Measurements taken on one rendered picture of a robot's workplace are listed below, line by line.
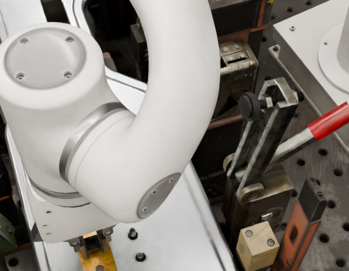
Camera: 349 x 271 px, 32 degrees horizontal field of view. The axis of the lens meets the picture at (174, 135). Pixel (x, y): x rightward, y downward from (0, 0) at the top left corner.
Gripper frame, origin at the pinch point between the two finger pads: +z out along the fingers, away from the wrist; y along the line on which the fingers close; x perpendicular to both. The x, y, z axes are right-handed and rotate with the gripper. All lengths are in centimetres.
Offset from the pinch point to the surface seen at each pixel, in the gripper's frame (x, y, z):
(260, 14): -29.5, -35.3, 3.4
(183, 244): 3.2, -10.4, 3.0
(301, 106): -29, -48, 33
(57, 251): -1.0, 4.2, 3.0
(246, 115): 0.7, -17.3, -17.3
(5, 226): -5.8, 9.3, 1.8
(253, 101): 0.5, -18.0, -18.9
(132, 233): 0.3, -4.8, 1.7
